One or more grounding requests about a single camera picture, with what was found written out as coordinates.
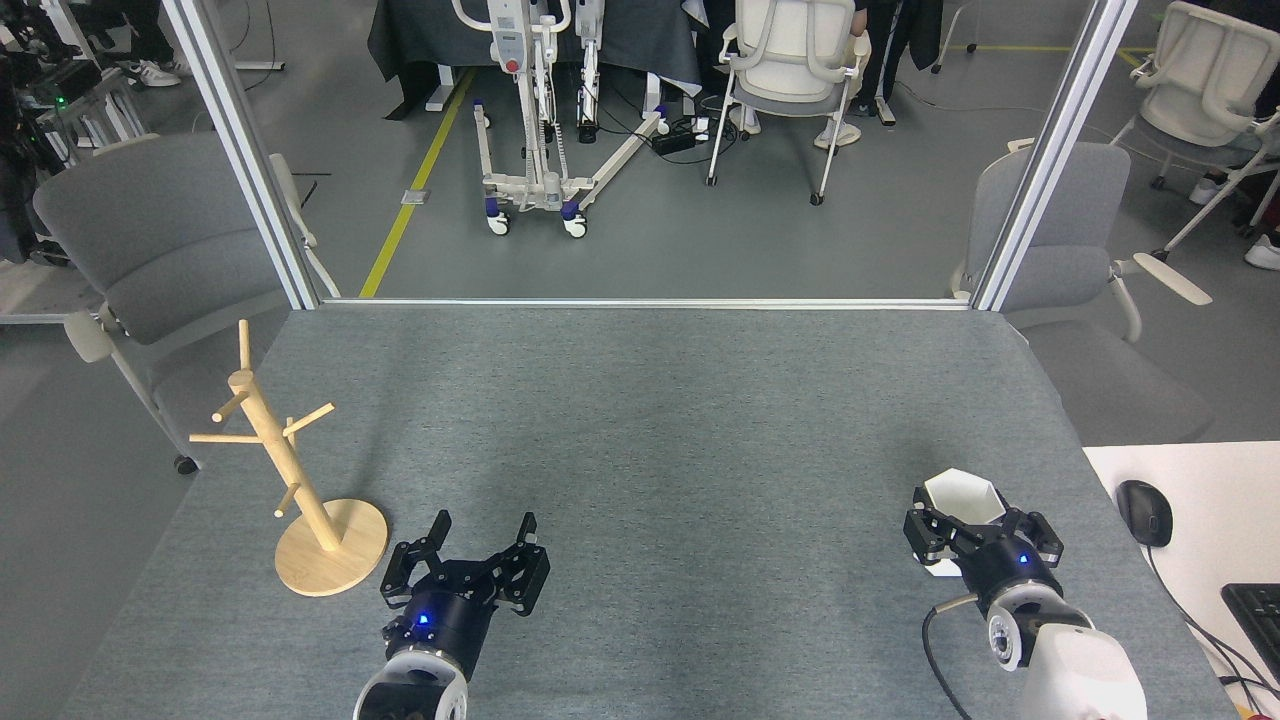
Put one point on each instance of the person's white shoe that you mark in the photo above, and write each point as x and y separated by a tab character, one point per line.
1207	192
838	135
1265	250
745	120

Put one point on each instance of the silver frame rail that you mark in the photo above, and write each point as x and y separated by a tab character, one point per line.
640	303

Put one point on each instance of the white hexagonal cup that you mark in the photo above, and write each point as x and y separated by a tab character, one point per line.
962	492

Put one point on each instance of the black power strip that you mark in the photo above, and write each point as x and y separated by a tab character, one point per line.
675	140

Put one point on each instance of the black computer mouse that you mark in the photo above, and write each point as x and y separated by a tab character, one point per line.
1145	512

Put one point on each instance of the silver frame post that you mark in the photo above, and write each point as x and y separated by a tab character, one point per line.
240	130
1050	150

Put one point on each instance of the person in dark trousers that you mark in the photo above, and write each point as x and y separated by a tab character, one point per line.
890	50

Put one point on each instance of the table with dark cloth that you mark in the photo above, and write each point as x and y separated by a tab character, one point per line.
640	40

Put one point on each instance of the wooden cup rack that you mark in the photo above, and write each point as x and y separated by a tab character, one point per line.
330	560

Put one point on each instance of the person with white shoes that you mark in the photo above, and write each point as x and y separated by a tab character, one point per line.
152	72

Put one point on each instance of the metal equipment cart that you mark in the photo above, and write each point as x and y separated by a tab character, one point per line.
60	100

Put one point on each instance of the white stand on wheels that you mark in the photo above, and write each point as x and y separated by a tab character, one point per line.
548	185

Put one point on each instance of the white desk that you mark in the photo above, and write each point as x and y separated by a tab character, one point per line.
1220	500

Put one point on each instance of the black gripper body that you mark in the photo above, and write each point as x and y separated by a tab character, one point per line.
1005	565
450	615

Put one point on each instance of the white mesh office chair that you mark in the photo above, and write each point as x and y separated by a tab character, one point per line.
1210	70
795	60

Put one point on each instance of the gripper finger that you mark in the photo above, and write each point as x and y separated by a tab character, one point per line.
1045	540
400	578
528	580
925	535

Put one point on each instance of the black keyboard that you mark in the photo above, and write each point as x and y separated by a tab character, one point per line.
1258	615

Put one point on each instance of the grey upholstered chair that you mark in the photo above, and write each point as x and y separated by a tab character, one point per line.
1075	230
170	240

